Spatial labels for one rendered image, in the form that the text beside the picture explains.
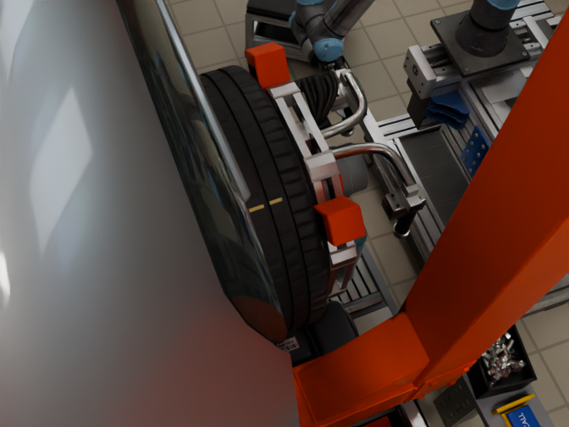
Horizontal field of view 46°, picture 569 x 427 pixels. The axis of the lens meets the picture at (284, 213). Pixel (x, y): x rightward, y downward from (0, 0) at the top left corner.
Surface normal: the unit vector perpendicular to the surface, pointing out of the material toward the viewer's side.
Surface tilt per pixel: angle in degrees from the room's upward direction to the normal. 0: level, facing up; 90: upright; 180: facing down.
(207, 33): 0
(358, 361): 36
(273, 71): 55
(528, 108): 90
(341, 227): 45
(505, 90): 0
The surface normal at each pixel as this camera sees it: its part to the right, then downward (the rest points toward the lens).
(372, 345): -0.51, -0.19
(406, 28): 0.04, -0.47
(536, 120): -0.92, 0.32
